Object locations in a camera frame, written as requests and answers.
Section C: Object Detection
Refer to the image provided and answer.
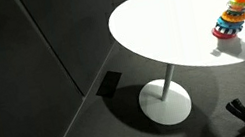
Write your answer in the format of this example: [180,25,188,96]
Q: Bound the red stacker base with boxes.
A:
[211,28,237,40]

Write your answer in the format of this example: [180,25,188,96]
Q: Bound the blue ring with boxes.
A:
[215,12,245,32]

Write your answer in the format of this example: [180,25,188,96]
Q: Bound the black floor plate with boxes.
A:
[96,71,122,98]

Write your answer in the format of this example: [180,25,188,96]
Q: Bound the orange ring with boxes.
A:
[220,7,245,25]

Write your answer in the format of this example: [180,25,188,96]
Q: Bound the green clear ring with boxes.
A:
[225,0,245,15]

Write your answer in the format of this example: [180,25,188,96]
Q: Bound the white round pedestal table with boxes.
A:
[108,0,245,126]

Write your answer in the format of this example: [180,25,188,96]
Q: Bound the black white striped ring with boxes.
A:
[214,21,242,38]

